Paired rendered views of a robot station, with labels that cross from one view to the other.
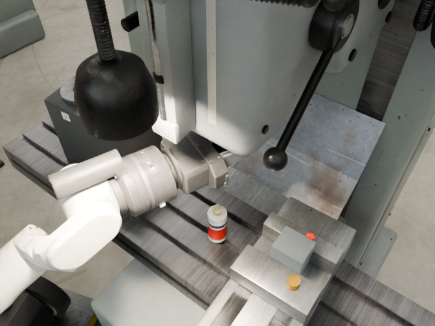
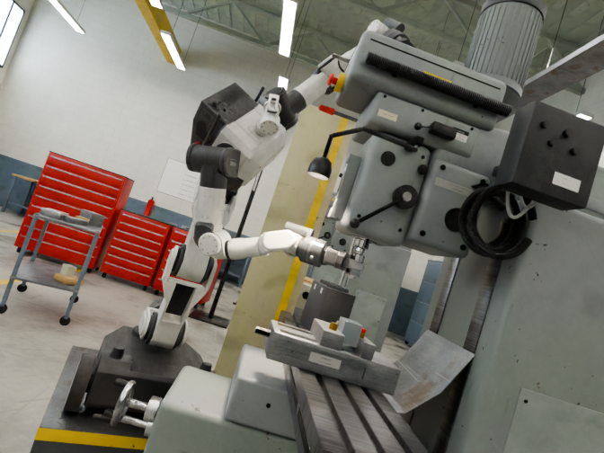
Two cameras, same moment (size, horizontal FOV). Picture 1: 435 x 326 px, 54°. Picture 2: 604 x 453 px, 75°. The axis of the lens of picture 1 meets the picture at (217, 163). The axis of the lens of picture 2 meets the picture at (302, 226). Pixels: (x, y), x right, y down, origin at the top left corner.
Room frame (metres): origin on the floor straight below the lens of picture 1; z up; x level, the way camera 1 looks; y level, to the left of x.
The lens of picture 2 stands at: (-0.51, -0.81, 1.20)
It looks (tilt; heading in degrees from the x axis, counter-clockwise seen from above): 4 degrees up; 48
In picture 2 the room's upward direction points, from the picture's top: 18 degrees clockwise
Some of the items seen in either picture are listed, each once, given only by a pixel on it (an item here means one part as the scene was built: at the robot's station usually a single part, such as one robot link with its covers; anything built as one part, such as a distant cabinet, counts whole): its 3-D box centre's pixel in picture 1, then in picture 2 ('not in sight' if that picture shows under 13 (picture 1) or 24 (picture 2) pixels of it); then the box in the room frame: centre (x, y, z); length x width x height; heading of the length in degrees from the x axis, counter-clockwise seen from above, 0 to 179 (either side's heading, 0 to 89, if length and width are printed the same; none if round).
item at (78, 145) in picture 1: (107, 129); (326, 307); (0.72, 0.25, 1.03); 0.22 x 0.12 x 0.20; 60
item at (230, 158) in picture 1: (235, 157); (353, 264); (0.45, -0.03, 1.22); 0.06 x 0.02 x 0.03; 121
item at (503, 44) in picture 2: not in sight; (500, 53); (0.68, -0.16, 2.05); 0.20 x 0.20 x 0.32
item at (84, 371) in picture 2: not in sight; (80, 381); (0.06, 0.71, 0.50); 0.20 x 0.05 x 0.20; 71
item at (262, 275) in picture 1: (274, 282); (326, 333); (0.34, -0.10, 1.02); 0.15 x 0.06 x 0.04; 55
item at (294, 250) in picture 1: (291, 252); (348, 331); (0.39, -0.13, 1.04); 0.06 x 0.05 x 0.06; 55
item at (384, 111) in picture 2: not in sight; (411, 135); (0.51, -0.04, 1.68); 0.34 x 0.24 x 0.10; 143
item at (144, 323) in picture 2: not in sight; (164, 327); (0.40, 0.88, 0.68); 0.21 x 0.20 x 0.13; 71
